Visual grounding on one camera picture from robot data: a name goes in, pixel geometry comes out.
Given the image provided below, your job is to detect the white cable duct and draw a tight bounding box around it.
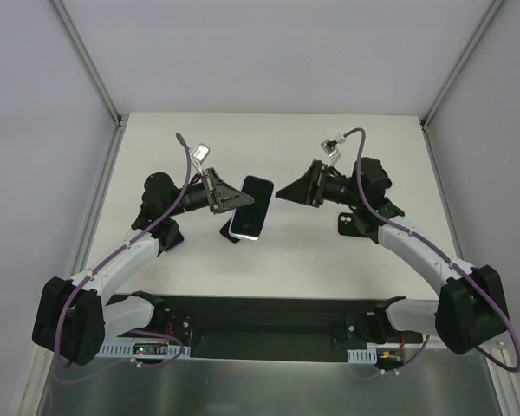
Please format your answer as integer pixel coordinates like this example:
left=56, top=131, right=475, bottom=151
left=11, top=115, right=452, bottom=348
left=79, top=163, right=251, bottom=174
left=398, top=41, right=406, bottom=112
left=347, top=348, right=378, bottom=365
left=96, top=341, right=191, bottom=360

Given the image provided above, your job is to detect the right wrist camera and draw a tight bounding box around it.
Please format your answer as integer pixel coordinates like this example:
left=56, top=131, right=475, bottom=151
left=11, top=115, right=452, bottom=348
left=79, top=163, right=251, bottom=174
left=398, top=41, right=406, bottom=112
left=321, top=137, right=346, bottom=167

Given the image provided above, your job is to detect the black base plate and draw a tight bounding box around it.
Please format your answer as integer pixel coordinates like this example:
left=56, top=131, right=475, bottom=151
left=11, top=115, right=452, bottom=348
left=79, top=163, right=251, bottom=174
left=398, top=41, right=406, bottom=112
left=112, top=292, right=434, bottom=361

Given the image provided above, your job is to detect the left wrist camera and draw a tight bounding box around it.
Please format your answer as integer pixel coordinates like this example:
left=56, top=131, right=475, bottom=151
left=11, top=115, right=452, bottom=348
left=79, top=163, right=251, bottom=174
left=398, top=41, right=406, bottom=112
left=191, top=143, right=211, bottom=164

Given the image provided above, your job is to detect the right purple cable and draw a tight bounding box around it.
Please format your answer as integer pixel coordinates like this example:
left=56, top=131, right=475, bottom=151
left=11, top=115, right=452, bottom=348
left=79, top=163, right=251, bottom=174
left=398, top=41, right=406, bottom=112
left=344, top=128, right=520, bottom=382

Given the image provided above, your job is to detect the left aluminium frame post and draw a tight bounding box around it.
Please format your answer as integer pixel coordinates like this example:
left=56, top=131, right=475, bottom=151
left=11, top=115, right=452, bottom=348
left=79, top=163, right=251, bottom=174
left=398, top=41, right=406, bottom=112
left=47, top=0, right=125, bottom=127

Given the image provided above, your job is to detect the right aluminium frame post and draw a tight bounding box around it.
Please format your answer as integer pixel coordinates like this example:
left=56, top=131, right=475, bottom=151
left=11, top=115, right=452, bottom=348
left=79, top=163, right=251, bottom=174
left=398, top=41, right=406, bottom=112
left=419, top=0, right=506, bottom=129

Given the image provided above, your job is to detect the left white cable duct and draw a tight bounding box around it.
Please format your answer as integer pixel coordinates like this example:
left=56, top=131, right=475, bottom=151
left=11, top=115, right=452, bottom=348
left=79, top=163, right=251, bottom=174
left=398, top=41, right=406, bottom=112
left=96, top=341, right=191, bottom=360

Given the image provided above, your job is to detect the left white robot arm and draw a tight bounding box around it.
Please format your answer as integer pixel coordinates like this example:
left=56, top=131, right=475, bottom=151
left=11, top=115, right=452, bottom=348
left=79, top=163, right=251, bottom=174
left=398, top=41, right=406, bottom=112
left=31, top=168, right=255, bottom=366

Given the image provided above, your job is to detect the black cased phone with ring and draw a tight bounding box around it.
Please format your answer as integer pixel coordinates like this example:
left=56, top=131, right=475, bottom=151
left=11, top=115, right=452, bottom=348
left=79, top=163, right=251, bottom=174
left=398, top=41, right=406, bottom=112
left=219, top=221, right=240, bottom=244

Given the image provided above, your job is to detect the black phone case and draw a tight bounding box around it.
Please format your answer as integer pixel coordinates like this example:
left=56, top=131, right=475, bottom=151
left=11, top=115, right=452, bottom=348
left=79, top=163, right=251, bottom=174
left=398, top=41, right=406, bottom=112
left=337, top=212, right=374, bottom=237

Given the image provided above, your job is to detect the aluminium frame post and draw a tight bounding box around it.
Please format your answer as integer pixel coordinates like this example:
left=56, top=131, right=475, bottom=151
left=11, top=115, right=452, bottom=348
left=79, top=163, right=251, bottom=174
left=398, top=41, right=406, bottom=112
left=47, top=0, right=125, bottom=127
left=419, top=0, right=506, bottom=129

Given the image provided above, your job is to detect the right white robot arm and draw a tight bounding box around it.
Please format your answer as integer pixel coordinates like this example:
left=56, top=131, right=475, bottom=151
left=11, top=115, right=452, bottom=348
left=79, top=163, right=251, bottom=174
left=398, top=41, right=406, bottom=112
left=276, top=157, right=508, bottom=354

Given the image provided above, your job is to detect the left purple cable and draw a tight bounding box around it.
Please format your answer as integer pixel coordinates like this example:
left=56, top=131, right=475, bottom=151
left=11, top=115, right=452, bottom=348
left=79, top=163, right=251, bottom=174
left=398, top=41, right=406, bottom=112
left=51, top=132, right=213, bottom=385

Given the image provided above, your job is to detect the lilac cased phone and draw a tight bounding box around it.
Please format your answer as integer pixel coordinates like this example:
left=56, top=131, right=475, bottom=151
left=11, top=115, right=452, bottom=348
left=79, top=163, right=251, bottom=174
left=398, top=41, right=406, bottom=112
left=230, top=175, right=274, bottom=241

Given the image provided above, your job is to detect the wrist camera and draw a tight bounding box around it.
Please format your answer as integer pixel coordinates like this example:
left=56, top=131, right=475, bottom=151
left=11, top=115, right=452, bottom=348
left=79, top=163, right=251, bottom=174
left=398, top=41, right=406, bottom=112
left=191, top=143, right=211, bottom=164
left=321, top=137, right=346, bottom=167

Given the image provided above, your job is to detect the right white cable duct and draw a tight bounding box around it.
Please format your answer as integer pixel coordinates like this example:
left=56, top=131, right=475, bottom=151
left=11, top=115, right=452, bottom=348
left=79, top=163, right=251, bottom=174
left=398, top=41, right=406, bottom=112
left=347, top=348, right=378, bottom=365

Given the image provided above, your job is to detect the purple cable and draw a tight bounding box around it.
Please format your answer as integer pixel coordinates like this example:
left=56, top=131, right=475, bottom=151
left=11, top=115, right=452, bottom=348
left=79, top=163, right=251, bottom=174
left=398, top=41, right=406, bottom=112
left=344, top=128, right=520, bottom=382
left=51, top=132, right=213, bottom=385

